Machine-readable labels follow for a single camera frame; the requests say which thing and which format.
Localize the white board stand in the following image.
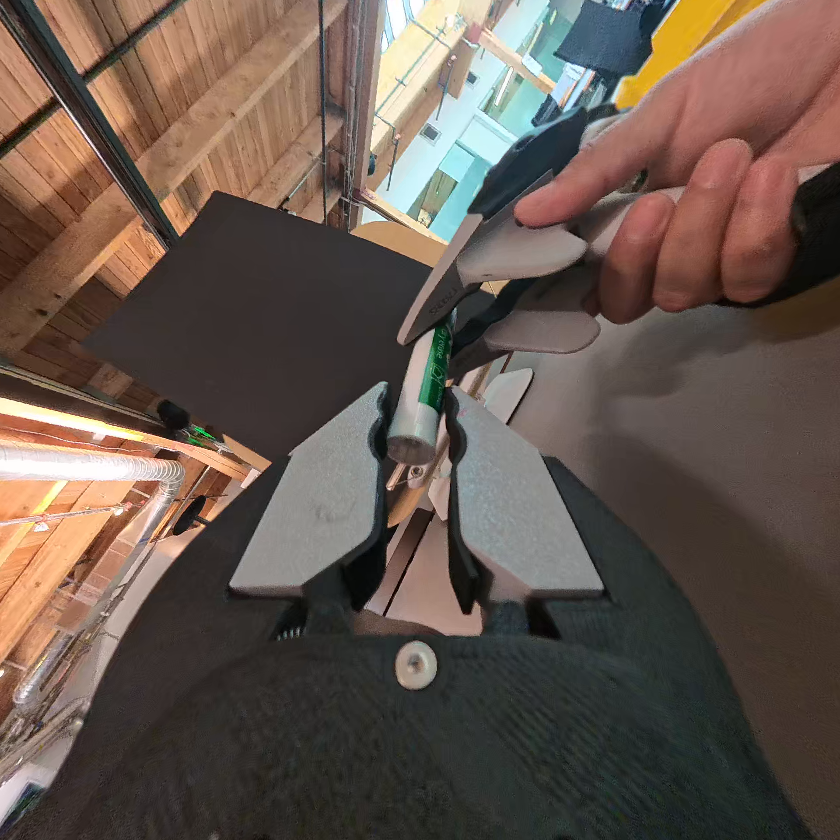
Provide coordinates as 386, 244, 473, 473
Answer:
364, 367, 535, 636

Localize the green whiteboard marker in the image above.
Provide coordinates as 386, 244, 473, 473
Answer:
386, 308, 460, 464

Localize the black wood-framed board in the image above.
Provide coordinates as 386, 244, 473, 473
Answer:
82, 190, 503, 460

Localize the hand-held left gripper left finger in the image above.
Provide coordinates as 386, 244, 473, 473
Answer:
228, 382, 391, 611

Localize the silver air duct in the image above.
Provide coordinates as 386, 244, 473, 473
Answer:
0, 438, 188, 713

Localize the person's right hand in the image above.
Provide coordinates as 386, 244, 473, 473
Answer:
514, 0, 840, 325

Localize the yellow plastic bin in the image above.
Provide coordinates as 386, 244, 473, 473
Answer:
613, 0, 769, 111

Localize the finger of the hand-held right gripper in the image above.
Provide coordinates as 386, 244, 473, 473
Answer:
449, 272, 602, 376
395, 169, 588, 347

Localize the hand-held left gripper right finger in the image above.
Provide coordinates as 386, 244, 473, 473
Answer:
444, 387, 606, 616

